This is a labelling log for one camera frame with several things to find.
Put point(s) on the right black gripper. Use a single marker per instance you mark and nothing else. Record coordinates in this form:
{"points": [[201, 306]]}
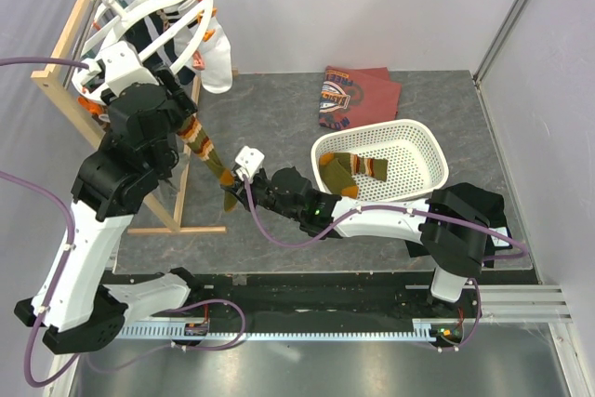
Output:
{"points": [[241, 191]]}

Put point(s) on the aluminium frame rail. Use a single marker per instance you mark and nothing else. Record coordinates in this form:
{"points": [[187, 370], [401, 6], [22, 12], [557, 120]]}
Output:
{"points": [[498, 304]]}

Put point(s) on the white sock black stripes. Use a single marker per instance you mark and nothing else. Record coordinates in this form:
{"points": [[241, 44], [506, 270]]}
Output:
{"points": [[215, 49]]}

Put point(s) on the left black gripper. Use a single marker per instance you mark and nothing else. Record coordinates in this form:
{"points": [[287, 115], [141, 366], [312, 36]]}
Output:
{"points": [[184, 103]]}

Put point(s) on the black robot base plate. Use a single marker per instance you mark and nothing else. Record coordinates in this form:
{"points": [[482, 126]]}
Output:
{"points": [[304, 303]]}

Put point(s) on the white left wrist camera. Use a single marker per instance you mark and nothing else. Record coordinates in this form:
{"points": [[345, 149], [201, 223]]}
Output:
{"points": [[115, 68]]}

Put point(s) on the black folded garment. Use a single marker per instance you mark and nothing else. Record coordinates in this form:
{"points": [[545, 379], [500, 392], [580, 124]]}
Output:
{"points": [[495, 225]]}

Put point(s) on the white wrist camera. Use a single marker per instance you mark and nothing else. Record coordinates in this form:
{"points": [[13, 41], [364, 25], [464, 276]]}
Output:
{"points": [[115, 68], [248, 162]]}

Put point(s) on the slotted cable duct rail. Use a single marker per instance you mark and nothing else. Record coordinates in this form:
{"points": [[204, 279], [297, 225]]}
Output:
{"points": [[170, 330]]}

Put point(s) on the wooden drying rack frame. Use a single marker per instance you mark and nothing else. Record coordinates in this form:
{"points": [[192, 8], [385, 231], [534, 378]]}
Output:
{"points": [[57, 88]]}

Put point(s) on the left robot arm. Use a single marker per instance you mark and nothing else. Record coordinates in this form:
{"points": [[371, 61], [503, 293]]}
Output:
{"points": [[138, 151]]}

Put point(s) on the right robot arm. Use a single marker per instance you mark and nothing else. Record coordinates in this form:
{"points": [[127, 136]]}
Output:
{"points": [[324, 215]]}

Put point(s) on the red printed t-shirt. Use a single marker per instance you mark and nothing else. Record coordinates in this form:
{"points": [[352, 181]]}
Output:
{"points": [[357, 97]]}

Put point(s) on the white perforated plastic basket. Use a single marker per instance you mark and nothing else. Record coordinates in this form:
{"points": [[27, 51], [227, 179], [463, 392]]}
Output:
{"points": [[416, 163]]}

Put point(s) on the white round sock hanger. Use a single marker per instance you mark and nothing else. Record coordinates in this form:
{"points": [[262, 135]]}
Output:
{"points": [[162, 31]]}

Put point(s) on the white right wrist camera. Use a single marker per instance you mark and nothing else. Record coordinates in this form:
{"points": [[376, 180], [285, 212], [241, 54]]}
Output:
{"points": [[248, 162]]}

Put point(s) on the olive striped sock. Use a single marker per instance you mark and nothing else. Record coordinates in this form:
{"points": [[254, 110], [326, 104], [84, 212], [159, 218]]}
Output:
{"points": [[339, 169], [195, 138]]}

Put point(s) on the pink clothes clip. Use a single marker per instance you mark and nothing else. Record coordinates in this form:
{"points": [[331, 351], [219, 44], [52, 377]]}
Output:
{"points": [[198, 63]]}

